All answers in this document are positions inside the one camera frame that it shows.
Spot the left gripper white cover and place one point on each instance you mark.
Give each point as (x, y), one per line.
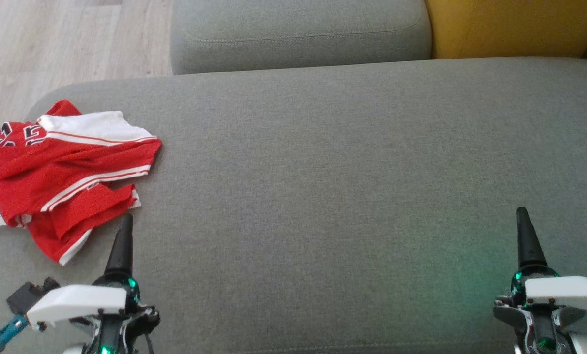
(77, 300)

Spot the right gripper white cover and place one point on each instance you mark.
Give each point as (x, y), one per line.
(564, 292)

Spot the red basketball shorts white trim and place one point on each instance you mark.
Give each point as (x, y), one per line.
(67, 226)

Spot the red Bulls 23 jersey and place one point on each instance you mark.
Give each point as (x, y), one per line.
(77, 152)

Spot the large grey sofa seat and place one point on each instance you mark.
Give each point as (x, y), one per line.
(323, 196)

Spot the yellow sofa backrest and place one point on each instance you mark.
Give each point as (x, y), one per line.
(509, 24)

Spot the small grey sofa seat cushion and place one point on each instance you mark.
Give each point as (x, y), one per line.
(298, 29)

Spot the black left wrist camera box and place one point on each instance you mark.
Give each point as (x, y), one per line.
(25, 295)

